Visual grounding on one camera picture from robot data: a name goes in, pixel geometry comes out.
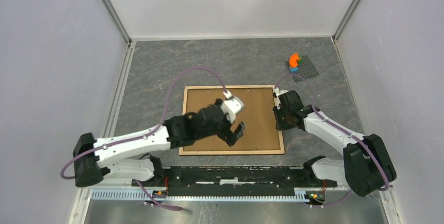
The grey building block baseplate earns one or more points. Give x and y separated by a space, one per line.
306 68

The wooden picture frame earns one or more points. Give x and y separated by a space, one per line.
232 152

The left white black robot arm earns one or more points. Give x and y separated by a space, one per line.
98 159

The blue building block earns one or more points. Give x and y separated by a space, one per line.
294 70

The brown cardboard backing board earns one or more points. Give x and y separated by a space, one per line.
256 111

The white slotted cable duct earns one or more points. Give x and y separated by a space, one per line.
138 194

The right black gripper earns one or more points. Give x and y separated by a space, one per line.
277 110

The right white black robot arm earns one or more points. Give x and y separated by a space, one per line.
353 146

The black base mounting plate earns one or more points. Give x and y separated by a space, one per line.
220 181

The orange arch block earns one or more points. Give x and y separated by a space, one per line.
293 60

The green building block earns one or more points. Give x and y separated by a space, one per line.
300 59

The aluminium rail frame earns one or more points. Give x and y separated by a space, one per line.
361 178

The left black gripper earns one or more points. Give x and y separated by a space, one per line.
231 140

